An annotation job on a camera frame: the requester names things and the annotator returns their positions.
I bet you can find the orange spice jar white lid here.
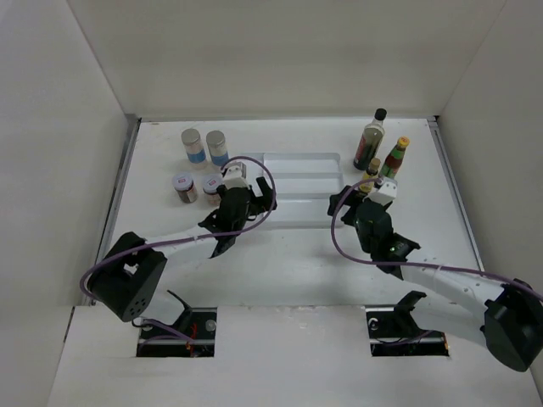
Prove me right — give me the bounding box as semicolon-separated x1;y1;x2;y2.
201;174;223;206

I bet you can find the dark spice jar white lid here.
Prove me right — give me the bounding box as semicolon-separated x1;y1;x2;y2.
172;172;198;204

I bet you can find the blue label jar silver lid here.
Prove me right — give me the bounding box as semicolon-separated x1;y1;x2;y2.
206;130;229;167

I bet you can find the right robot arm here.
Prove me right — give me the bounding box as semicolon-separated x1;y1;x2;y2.
327;181;542;372

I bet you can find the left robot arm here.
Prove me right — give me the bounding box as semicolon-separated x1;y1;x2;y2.
80;176;277;322

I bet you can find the small yellow label bottle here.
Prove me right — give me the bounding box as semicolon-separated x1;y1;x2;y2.
359;158;381;194

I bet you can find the white divided organizer tray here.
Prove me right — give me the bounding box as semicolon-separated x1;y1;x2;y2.
242;153;344;230

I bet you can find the red sauce bottle yellow cap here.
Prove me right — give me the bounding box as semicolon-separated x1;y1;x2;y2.
379;137;411;179

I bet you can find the dark soy sauce bottle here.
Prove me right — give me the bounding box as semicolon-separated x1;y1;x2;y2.
353;108;388;170

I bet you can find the blue label jar far left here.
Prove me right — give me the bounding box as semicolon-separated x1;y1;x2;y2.
181;128;208;170

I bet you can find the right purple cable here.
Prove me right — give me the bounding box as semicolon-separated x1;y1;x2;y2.
329;177;543;302

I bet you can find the purple cable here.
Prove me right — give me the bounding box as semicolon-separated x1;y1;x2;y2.
329;177;543;302
80;156;276;307

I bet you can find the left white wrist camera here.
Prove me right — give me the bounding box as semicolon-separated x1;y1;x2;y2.
221;161;249;189

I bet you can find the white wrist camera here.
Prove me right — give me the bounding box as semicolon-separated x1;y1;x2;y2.
368;177;398;206
221;161;249;189

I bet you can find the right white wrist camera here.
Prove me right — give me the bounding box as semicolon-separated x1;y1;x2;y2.
368;177;398;206

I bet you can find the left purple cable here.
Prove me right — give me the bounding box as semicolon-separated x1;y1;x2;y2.
80;156;276;307

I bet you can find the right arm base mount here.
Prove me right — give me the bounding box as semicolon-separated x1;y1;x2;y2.
366;307;450;357

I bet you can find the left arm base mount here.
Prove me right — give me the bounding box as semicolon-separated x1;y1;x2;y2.
132;308;218;359

